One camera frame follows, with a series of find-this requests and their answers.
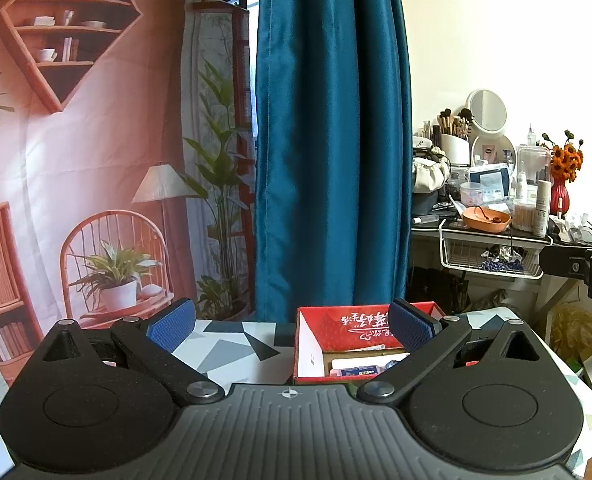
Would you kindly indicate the cotton swab container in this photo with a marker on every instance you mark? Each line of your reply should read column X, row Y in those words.
column 523, row 215

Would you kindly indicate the red strawberry print box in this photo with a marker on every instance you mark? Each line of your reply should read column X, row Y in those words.
column 356, row 327

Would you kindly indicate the clear round container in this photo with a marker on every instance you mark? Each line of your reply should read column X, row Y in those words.
column 471, row 194

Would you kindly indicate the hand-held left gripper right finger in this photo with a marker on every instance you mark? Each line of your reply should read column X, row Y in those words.
column 411, row 325

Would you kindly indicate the dark grey pouch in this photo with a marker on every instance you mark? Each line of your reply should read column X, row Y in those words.
column 428, row 202

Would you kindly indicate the orange flower bouquet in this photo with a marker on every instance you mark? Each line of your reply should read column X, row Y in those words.
column 566, row 160

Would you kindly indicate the printed wall backdrop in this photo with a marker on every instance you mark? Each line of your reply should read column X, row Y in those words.
column 100, row 160

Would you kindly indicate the yellow plastic bag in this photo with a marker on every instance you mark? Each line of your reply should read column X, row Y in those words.
column 576, row 327

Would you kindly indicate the blue curtain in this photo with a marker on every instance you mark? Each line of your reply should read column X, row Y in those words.
column 326, row 135

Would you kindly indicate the red vase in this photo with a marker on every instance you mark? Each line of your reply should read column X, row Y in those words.
column 558, row 197

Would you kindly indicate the geometric patterned tablecloth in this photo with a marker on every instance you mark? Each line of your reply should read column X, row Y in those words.
column 241, row 340

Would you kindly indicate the white bottle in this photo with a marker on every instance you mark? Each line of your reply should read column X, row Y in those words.
column 542, row 207

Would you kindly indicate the orange bowl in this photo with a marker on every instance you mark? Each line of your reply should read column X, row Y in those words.
column 486, row 220

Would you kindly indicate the pink box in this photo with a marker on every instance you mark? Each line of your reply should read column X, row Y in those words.
column 348, row 371

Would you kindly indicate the clear plastic jar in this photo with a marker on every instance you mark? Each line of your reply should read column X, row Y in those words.
column 531, row 165

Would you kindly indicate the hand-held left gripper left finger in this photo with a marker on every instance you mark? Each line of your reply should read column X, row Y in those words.
column 173, row 325

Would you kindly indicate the round white mirror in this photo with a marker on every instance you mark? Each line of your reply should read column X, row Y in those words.
column 488, row 110

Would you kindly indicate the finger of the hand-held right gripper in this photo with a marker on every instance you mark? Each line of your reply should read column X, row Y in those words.
column 561, row 262

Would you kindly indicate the foil wrappers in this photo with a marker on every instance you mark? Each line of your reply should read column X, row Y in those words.
column 501, row 257

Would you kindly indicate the blue and white packet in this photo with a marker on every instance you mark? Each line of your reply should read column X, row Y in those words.
column 488, row 182

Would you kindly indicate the dark dressing desk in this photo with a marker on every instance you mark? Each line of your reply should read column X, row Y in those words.
column 526, row 240

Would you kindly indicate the white brush holder cup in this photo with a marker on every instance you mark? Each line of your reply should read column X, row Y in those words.
column 456, row 145

